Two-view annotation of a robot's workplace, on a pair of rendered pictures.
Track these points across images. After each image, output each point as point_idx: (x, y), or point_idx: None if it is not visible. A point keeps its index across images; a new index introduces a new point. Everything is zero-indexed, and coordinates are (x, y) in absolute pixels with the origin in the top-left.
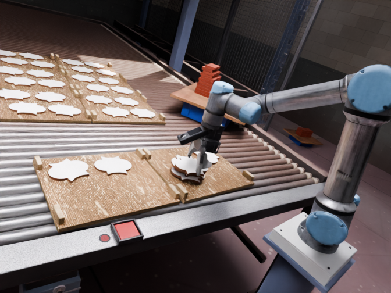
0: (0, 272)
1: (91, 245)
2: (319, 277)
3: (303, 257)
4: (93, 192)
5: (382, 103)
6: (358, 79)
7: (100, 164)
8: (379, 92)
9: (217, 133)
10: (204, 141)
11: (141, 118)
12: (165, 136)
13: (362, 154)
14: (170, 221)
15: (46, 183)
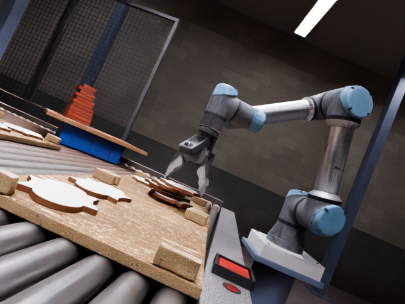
0: None
1: (241, 303)
2: (314, 274)
3: (298, 261)
4: (138, 226)
5: (366, 111)
6: (352, 92)
7: (88, 186)
8: (364, 103)
9: (213, 144)
10: (207, 152)
11: (28, 136)
12: (81, 163)
13: (348, 152)
14: (228, 252)
15: (60, 218)
